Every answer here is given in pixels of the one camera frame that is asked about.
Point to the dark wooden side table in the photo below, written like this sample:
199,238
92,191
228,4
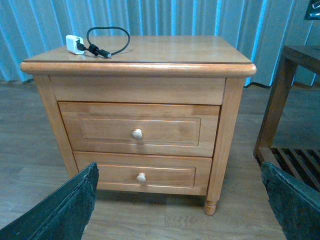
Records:
300,161

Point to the light blue pleated curtain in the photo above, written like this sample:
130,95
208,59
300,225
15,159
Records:
257,28

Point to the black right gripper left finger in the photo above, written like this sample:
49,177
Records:
63,215

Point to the wooden drawer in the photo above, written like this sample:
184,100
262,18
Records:
168,129
164,174

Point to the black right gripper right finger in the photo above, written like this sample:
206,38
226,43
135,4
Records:
296,206

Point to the light wooden nightstand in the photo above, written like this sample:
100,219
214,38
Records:
164,70

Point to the round wooden knob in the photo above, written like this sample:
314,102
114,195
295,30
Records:
137,134
141,177

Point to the white charger adapter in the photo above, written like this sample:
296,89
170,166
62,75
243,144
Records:
71,44

